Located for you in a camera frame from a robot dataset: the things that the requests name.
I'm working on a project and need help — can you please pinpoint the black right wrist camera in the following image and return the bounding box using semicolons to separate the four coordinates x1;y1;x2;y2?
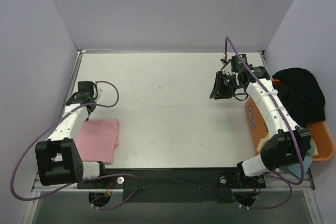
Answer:
230;54;248;73

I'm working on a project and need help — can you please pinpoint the black garment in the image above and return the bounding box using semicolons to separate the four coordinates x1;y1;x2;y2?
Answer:
272;68;326;126

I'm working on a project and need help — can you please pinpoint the pink t shirt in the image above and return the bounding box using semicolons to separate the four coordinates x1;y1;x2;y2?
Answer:
76;119;120;165

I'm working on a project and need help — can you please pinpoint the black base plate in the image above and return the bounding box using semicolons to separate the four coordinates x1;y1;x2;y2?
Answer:
78;167;266;203

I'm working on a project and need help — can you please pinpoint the aluminium front rail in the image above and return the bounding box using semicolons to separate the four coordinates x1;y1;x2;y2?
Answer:
31;170;316;193

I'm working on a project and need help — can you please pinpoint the blue garment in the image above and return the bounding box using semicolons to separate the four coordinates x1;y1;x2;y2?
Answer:
281;139;318;179

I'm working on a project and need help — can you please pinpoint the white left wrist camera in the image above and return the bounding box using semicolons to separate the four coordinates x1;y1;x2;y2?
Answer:
93;88;103;102

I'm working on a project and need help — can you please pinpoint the cream garment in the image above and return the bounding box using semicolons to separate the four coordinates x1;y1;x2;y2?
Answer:
256;135;270;155

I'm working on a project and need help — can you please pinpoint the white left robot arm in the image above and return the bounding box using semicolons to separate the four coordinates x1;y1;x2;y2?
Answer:
35;81;108;188

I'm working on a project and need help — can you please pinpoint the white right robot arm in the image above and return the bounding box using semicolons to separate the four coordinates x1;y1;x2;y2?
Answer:
210;67;311;187

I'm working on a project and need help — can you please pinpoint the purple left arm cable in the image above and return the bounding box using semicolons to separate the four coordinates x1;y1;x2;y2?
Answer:
10;80;139;211

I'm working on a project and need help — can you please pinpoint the orange plastic basket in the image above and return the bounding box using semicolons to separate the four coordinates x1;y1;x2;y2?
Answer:
245;80;334;162

